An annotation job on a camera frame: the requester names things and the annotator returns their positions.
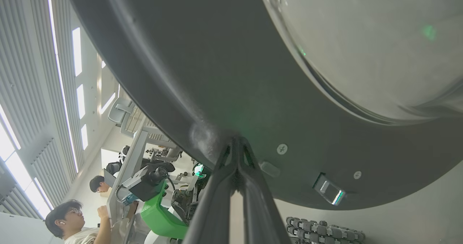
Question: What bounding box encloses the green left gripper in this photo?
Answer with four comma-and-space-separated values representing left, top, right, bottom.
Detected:
140, 163, 211, 239

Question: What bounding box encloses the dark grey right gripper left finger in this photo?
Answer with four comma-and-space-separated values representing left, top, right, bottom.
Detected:
183, 137, 238, 244

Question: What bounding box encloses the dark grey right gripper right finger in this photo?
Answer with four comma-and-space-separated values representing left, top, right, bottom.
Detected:
238, 137, 292, 244

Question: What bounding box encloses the person with dark hair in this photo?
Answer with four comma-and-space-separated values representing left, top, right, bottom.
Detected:
89, 175, 111, 194

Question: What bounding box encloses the person with glasses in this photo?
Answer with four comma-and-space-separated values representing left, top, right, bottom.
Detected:
45, 199, 112, 244

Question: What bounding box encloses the rectangular ceiling light panel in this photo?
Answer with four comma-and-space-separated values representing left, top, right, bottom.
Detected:
76, 84, 86, 120
80, 123, 89, 151
71, 27, 82, 77

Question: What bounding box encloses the long ceiling light strip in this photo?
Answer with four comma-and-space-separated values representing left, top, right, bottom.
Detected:
46, 0, 79, 173

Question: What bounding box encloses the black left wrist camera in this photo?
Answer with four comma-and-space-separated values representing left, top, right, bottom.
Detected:
122, 164, 170, 202

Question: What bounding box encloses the grey metal frame stand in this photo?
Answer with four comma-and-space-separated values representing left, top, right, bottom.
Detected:
108, 127, 149, 230

